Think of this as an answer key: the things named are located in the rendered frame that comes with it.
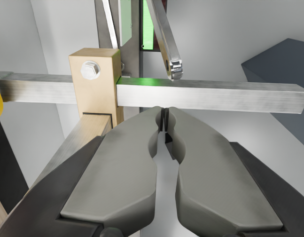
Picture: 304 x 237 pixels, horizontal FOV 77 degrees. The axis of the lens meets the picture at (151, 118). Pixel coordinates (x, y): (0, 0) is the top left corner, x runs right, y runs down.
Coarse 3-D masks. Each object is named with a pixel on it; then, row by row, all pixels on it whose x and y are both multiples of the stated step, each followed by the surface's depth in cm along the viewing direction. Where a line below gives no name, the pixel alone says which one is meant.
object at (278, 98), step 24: (0, 72) 25; (24, 96) 25; (48, 96) 25; (72, 96) 24; (120, 96) 24; (144, 96) 24; (168, 96) 24; (192, 96) 24; (216, 96) 24; (240, 96) 24; (264, 96) 23; (288, 96) 23
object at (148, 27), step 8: (144, 0) 32; (144, 8) 33; (144, 16) 33; (144, 24) 34; (152, 24) 34; (144, 32) 35; (152, 32) 35; (144, 40) 35; (152, 40) 35; (144, 48) 36; (152, 48) 36
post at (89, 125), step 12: (84, 120) 23; (96, 120) 23; (108, 120) 23; (72, 132) 21; (84, 132) 21; (96, 132) 21; (72, 144) 19; (84, 144) 19; (60, 156) 17; (48, 168) 16; (36, 180) 15
